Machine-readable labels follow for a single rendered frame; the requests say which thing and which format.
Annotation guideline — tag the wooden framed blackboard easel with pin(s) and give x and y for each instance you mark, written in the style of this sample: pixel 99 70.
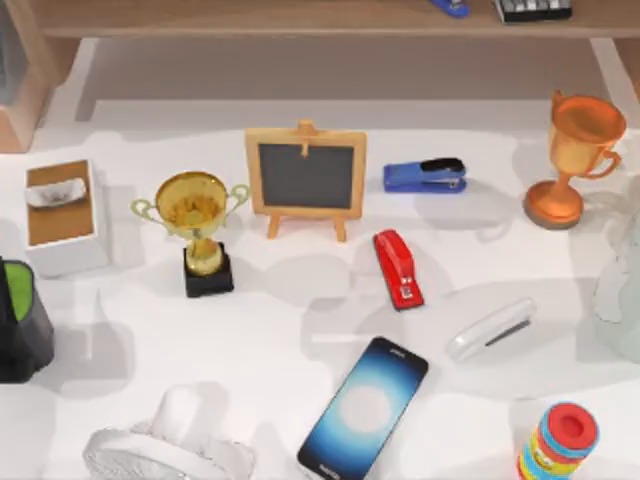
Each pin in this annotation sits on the wooden framed blackboard easel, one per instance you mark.
pixel 306 174

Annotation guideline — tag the gold trophy black base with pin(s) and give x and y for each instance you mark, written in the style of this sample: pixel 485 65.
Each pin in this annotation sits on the gold trophy black base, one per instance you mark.
pixel 197 220

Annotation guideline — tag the blue and black stapler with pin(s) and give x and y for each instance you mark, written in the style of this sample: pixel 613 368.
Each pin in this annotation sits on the blue and black stapler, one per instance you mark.
pixel 425 176

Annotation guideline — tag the black and green holder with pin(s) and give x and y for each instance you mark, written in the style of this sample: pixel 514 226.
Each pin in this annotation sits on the black and green holder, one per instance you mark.
pixel 20 325

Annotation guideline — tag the small blue stapler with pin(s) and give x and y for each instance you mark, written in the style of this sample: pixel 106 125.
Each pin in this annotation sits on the small blue stapler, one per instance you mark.
pixel 452 7

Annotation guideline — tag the black smartphone blue screen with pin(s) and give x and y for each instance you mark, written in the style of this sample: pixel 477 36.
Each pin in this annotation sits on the black smartphone blue screen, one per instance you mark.
pixel 362 410

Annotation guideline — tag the black and white keyboard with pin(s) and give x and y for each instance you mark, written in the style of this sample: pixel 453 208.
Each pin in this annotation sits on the black and white keyboard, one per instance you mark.
pixel 535 9

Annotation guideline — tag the stack of coloured rings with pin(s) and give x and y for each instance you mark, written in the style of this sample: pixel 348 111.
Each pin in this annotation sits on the stack of coloured rings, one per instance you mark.
pixel 557 442

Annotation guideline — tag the white and brown tissue box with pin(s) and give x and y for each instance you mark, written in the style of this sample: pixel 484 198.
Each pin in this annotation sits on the white and brown tissue box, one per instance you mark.
pixel 62 215

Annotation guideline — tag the bronze trophy cup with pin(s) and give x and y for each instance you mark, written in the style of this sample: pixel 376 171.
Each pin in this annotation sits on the bronze trophy cup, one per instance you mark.
pixel 575 150

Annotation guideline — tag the wooden shelf unit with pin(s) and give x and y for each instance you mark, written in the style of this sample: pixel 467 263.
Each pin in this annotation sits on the wooden shelf unit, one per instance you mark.
pixel 280 20

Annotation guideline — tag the red stapler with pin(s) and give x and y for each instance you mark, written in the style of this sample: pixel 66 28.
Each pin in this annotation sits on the red stapler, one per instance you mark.
pixel 397 272

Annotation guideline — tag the white stapler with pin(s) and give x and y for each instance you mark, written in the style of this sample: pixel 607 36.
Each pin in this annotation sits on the white stapler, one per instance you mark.
pixel 492 330

